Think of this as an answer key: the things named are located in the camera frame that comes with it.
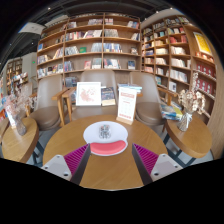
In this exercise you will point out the white board with pink print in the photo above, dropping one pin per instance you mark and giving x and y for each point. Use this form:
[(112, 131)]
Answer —
[(88, 94)]

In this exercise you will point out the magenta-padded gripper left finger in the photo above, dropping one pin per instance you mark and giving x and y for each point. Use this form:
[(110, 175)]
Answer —
[(77, 159)]

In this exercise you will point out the glass vase with pale flowers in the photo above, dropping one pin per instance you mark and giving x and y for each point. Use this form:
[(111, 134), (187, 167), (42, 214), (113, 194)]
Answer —
[(184, 123)]

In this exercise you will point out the transparent computer mouse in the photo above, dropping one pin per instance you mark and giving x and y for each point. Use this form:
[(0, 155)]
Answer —
[(105, 131)]

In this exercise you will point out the round wooden side table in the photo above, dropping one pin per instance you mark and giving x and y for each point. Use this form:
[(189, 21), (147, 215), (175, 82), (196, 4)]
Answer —
[(20, 143), (193, 140)]

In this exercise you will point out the white mouse pad, red rest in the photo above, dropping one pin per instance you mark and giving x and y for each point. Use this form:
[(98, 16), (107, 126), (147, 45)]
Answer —
[(91, 133)]

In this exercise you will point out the wooden bookshelf with yellow poster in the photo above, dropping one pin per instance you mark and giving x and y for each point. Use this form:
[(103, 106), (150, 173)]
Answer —
[(173, 56)]

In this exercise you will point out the light blue book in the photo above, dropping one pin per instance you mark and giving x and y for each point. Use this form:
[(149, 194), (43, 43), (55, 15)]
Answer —
[(130, 86)]

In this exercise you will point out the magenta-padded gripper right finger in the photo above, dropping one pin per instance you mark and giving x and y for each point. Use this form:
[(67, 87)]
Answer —
[(146, 159)]

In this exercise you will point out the glass vase with pink flowers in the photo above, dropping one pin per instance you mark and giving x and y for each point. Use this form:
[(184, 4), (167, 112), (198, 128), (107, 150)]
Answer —
[(20, 128)]

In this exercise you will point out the dark book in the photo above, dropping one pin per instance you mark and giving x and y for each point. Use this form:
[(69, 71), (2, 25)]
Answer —
[(108, 96)]

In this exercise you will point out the small distant bookshelf unit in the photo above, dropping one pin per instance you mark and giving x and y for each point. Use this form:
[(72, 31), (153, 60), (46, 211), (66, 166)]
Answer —
[(16, 73)]

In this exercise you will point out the white hanging ceiling panel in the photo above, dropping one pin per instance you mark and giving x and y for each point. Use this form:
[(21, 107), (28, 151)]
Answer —
[(31, 28)]

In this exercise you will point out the beige armchair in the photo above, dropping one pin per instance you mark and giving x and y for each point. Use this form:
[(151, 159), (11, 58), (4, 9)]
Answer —
[(96, 76), (146, 111), (45, 116)]

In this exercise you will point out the large wooden bookshelf unit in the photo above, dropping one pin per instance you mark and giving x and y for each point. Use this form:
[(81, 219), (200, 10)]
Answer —
[(86, 56)]

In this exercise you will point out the white and red table sign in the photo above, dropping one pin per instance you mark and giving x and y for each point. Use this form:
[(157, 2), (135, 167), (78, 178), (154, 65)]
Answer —
[(126, 105)]

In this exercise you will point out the stack of books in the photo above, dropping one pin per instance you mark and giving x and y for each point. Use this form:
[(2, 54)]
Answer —
[(171, 113)]

